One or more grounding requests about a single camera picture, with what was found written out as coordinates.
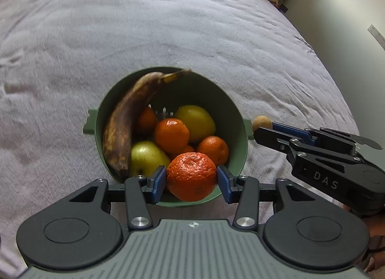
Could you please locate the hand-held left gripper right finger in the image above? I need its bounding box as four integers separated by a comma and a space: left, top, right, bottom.
217, 165, 316, 228

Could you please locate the overripe brown-spotted banana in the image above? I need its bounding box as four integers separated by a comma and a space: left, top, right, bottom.
102, 69, 192, 178

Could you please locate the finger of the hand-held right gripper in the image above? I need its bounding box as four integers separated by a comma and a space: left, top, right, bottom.
253, 127, 301, 153
272, 123, 357, 155

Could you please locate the green plastic colander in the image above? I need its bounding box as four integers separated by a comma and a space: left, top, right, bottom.
83, 66, 260, 208

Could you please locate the small tan longan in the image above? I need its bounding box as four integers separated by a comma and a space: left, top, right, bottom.
252, 115, 273, 131

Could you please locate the rough-skinned orange mandarin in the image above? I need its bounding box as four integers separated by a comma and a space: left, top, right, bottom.
166, 152, 218, 202

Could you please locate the lilac bed blanket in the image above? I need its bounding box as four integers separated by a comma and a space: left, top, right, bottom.
0, 0, 364, 270

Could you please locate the white wall socket strip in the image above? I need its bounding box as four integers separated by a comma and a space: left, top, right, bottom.
368, 25, 385, 49

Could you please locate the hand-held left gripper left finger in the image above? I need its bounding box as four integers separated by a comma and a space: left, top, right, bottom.
69, 165, 167, 228

